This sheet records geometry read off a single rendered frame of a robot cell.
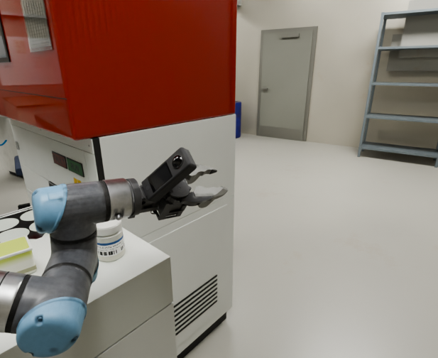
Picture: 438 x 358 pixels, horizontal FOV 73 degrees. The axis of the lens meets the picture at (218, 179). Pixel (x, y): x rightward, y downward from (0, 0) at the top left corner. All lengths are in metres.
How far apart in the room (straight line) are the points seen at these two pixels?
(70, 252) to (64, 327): 0.14
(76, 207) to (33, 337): 0.18
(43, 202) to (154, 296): 0.41
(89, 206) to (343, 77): 5.94
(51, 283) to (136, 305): 0.34
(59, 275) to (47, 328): 0.08
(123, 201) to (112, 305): 0.29
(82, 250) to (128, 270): 0.23
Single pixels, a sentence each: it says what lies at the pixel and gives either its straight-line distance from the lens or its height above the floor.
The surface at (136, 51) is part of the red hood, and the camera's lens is 1.04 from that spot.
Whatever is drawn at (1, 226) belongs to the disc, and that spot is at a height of 0.90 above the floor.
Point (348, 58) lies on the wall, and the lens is 6.25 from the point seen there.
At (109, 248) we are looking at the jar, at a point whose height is 1.01.
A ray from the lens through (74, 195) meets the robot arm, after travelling 0.53.
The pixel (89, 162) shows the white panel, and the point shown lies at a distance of 1.02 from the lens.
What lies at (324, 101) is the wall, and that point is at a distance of 6.34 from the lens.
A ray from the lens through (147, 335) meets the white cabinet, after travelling 0.88.
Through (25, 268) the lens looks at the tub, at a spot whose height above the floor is 0.99.
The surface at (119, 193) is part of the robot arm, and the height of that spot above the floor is 1.21.
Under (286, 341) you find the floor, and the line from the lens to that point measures 1.91.
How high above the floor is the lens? 1.41
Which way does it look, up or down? 20 degrees down
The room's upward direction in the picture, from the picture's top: straight up
